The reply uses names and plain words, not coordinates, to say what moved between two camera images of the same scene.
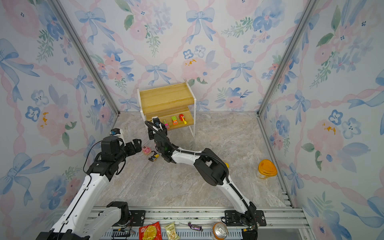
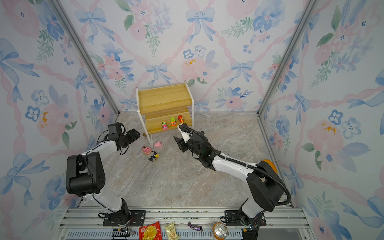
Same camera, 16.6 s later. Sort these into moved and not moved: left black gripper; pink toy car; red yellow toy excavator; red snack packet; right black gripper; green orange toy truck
Moved: right black gripper; left black gripper
Not moved: red yellow toy excavator; red snack packet; green orange toy truck; pink toy car
